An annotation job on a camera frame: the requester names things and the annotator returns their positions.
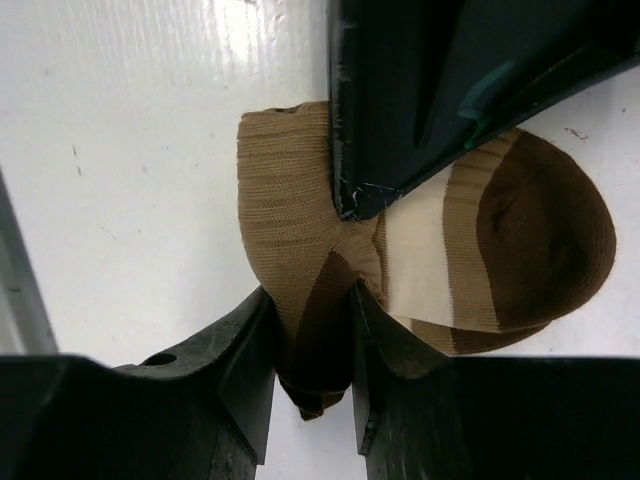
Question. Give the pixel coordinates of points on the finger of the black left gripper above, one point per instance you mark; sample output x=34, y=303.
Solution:
x=414, y=85

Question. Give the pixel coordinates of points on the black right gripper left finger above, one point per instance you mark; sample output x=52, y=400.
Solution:
x=197, y=410

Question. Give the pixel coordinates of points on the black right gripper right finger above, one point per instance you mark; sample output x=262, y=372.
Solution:
x=420, y=414

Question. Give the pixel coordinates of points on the brown beige striped sock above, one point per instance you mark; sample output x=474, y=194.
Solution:
x=488, y=252

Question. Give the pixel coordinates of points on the aluminium front rail frame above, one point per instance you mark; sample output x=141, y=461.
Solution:
x=25, y=326

